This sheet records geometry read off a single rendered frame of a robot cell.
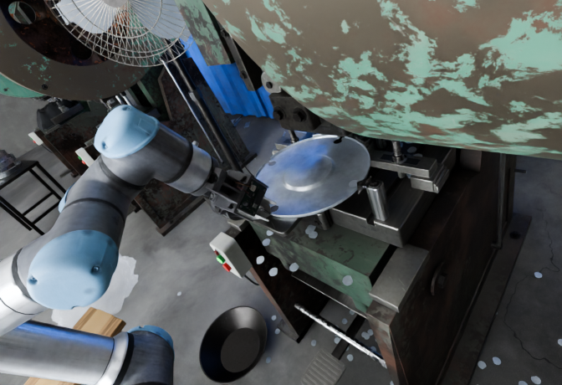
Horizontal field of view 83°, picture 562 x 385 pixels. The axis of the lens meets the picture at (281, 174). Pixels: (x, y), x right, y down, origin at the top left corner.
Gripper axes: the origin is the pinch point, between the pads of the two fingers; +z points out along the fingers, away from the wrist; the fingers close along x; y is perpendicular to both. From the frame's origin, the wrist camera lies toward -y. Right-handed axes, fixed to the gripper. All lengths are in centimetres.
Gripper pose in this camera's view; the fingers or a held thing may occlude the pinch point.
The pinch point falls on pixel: (263, 210)
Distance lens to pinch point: 68.2
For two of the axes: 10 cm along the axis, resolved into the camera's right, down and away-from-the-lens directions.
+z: 5.7, 4.2, 7.1
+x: 4.0, -8.9, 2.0
